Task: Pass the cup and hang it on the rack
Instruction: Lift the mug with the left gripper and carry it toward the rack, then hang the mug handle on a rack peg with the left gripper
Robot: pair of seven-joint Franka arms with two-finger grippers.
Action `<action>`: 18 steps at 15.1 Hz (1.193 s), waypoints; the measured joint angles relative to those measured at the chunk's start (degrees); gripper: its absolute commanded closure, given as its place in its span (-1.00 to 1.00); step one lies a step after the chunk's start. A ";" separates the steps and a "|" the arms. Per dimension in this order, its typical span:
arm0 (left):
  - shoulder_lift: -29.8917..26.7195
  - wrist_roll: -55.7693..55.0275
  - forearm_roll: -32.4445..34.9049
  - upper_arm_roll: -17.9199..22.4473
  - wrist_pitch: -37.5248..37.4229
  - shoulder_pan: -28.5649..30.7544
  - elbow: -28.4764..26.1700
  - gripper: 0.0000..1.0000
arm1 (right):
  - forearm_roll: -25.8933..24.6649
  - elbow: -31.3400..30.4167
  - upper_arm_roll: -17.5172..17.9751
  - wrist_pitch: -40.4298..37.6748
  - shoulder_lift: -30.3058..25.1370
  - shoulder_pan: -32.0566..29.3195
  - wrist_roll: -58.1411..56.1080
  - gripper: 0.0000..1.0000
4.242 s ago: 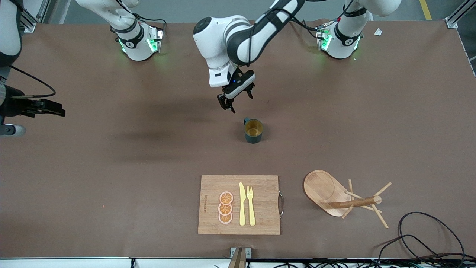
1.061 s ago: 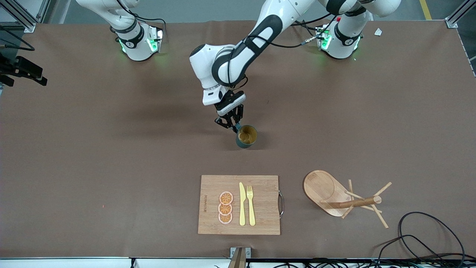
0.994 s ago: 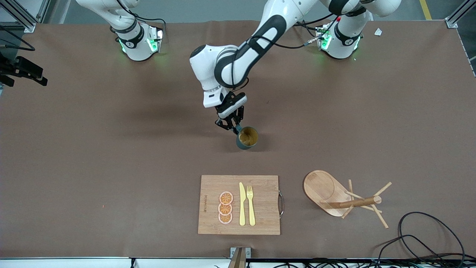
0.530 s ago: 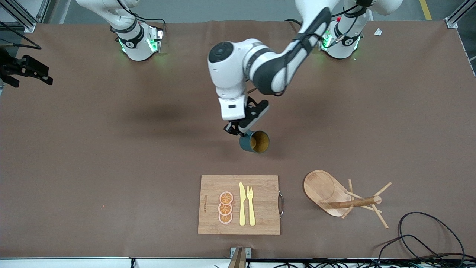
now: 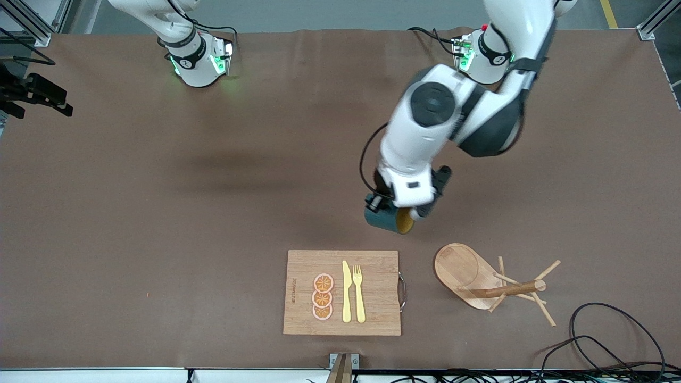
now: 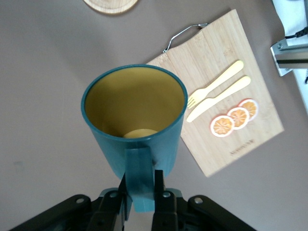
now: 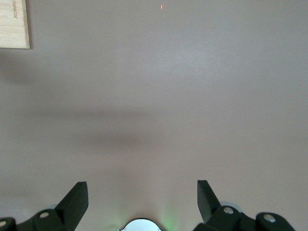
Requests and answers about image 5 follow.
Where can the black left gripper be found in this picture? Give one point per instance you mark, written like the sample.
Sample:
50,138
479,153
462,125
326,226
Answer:
383,190

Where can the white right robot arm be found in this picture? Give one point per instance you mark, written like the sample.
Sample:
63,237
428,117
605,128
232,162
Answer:
194,69

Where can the brown table cover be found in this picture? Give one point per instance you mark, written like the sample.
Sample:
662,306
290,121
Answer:
213,239

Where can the teal mug with yellow inside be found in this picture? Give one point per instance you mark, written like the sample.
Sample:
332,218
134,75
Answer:
385,221

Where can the aluminium frame profile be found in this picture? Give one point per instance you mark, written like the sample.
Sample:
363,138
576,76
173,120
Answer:
646,33
41,37

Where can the yellow plastic knife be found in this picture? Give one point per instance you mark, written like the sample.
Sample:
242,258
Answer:
346,298

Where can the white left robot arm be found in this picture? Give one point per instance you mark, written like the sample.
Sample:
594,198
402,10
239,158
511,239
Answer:
420,138

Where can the metal bracket with wooden post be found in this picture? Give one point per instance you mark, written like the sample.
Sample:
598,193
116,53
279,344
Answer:
343,364

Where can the bamboo cutting board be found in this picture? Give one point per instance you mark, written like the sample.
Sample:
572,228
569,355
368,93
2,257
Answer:
378,298

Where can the wooden mug rack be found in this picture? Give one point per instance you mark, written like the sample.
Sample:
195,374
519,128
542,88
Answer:
463,271

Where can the yellow plastic fork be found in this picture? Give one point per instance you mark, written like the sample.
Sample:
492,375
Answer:
360,303

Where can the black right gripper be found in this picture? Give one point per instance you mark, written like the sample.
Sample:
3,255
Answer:
8,84

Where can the orange slice toy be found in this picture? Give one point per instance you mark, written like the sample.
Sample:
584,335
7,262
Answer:
322,313
322,299
323,282

